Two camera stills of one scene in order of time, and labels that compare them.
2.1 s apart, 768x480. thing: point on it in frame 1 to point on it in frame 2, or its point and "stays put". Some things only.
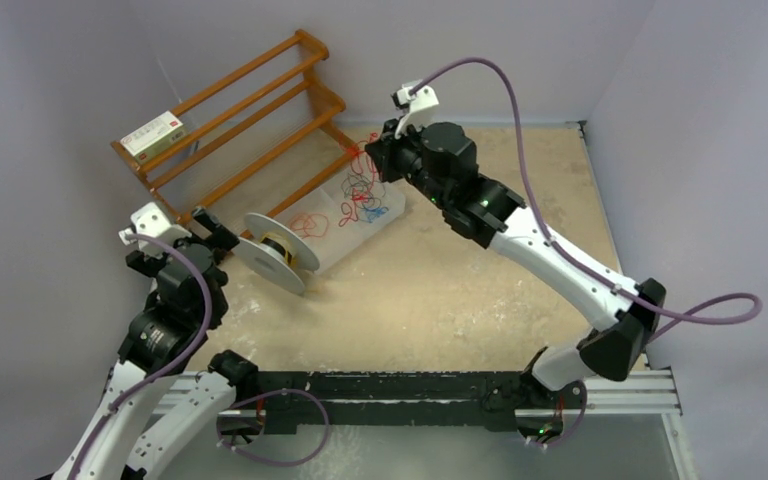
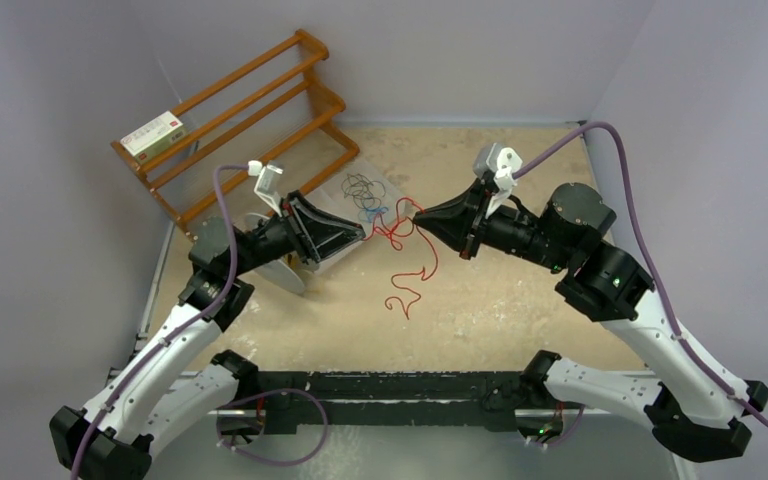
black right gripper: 385,151 to 461,223
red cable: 345,208 to 395,236
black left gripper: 226,239 to 327,232
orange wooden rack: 255,138 stays put
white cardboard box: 155,136 stays put
